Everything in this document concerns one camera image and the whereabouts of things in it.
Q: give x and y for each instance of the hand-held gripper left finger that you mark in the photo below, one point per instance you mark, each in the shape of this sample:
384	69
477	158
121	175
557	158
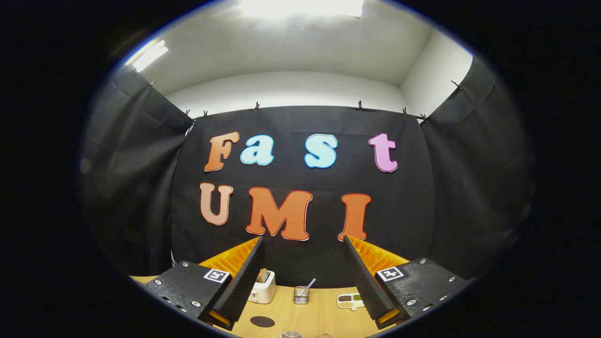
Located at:
244	286

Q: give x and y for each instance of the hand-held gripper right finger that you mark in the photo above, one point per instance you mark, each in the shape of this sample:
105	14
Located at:
366	286

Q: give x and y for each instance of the dark round coaster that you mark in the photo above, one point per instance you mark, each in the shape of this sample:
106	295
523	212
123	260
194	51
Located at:
262	321

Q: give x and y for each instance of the clear bottle with white label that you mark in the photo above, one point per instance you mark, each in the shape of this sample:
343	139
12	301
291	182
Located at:
291	335

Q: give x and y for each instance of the cream white toaster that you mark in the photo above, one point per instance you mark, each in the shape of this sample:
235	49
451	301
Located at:
264	293

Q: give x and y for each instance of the brown toast slice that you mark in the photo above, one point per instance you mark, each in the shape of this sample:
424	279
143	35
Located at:
262	275

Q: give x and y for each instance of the white divided condiment dish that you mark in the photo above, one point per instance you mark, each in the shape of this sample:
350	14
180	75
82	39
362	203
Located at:
350	304

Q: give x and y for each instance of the wooden table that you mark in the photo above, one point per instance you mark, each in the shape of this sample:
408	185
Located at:
319	319

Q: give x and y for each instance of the small ceiling light panel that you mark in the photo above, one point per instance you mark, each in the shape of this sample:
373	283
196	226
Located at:
149	55

